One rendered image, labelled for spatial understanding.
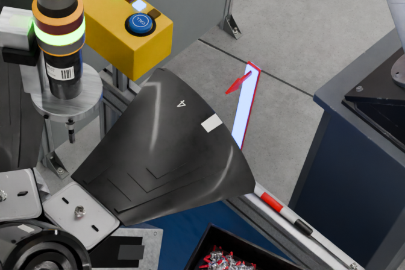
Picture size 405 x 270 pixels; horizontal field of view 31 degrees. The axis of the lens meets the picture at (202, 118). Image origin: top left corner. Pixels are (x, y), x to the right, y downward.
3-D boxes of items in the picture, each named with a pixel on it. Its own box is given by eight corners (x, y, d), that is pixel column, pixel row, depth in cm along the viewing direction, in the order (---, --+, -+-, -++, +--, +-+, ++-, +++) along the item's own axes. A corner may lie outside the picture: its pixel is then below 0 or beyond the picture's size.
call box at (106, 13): (73, 39, 138) (70, 0, 129) (113, 12, 143) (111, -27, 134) (133, 88, 133) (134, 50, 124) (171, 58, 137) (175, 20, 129)
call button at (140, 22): (124, 26, 128) (124, 20, 127) (140, 15, 130) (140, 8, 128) (140, 39, 127) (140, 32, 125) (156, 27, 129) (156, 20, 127)
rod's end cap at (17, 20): (5, 25, 63) (28, 29, 63) (12, 8, 65) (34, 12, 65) (8, 40, 65) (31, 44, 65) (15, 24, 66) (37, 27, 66)
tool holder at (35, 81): (2, 114, 70) (-14, 47, 62) (21, 58, 74) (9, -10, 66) (94, 128, 70) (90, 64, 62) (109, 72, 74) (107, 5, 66)
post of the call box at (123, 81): (112, 84, 146) (111, 43, 136) (123, 76, 148) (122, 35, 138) (122, 93, 145) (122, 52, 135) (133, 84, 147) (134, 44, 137)
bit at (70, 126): (69, 136, 79) (65, 108, 75) (78, 138, 79) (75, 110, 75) (65, 144, 79) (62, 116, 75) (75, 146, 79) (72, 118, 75)
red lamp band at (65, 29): (27, 31, 62) (25, 21, 61) (40, -6, 64) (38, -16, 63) (78, 38, 62) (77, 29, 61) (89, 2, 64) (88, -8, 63)
